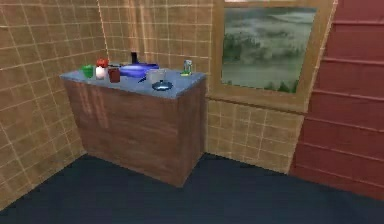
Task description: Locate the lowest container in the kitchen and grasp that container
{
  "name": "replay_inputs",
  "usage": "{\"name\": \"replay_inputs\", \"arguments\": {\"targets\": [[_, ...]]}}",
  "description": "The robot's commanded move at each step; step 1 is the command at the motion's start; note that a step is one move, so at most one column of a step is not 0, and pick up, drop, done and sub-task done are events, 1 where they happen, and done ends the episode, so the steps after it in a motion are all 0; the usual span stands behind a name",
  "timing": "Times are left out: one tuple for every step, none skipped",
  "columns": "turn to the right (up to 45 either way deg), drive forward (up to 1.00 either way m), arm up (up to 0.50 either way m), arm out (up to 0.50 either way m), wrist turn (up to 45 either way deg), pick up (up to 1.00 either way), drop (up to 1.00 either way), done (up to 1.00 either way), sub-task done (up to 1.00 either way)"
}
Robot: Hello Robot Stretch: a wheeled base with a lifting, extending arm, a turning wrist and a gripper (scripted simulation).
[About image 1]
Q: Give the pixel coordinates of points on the white cup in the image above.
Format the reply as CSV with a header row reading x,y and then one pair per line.
x,y
100,73

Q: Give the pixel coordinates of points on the red tomato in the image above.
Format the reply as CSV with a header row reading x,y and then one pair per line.
x,y
102,62

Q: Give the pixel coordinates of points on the brown wooden counter blue top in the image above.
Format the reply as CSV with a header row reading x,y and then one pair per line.
x,y
133,130

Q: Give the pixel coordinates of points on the green cup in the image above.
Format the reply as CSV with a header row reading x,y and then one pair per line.
x,y
88,71

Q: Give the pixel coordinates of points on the wooden framed window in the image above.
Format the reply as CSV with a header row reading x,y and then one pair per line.
x,y
266,50

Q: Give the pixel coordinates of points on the clear glass jar green base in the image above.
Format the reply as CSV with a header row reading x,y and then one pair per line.
x,y
187,68

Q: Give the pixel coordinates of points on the dark red mug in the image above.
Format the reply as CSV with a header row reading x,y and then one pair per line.
x,y
114,75

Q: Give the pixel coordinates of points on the black bottle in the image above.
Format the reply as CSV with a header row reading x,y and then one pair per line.
x,y
134,57

